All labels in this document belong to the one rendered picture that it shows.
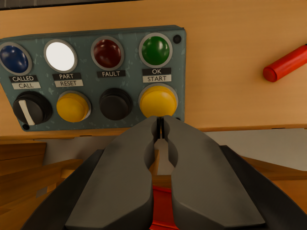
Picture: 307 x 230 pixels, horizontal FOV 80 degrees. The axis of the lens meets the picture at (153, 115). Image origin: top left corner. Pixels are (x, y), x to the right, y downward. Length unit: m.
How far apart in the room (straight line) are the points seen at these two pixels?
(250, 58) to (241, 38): 0.02
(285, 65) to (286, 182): 0.18
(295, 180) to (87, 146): 1.02
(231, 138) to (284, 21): 0.95
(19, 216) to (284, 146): 1.20
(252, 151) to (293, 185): 0.86
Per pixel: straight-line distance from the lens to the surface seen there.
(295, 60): 0.21
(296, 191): 0.34
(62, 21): 0.24
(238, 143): 1.16
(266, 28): 0.23
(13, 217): 0.44
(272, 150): 1.24
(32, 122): 0.18
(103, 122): 0.17
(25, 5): 0.27
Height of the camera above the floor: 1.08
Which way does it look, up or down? 83 degrees down
